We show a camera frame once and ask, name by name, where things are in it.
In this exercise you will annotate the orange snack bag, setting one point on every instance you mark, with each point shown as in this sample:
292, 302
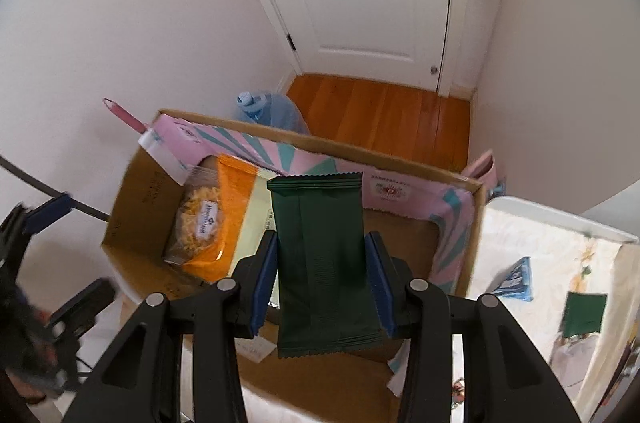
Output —
210, 216

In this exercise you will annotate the blue triangular snack packet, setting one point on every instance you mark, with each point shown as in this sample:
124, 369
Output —
514, 283

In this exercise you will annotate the pale yellow snack bag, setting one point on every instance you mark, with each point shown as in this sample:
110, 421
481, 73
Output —
258, 216

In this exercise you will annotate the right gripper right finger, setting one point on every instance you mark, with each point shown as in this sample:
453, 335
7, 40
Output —
388, 277

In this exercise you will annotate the cardboard box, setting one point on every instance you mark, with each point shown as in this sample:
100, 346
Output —
426, 216

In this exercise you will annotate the blue water jug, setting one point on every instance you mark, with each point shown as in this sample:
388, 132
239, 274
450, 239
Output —
271, 110

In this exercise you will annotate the pink mop handle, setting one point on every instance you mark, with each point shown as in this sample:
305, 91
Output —
123, 115

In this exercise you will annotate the dark green snack packet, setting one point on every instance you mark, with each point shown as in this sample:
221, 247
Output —
326, 303

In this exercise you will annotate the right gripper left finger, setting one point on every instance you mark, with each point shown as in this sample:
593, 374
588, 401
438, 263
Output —
255, 275

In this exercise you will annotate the floral bed sheet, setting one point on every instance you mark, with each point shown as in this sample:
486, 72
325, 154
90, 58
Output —
567, 253

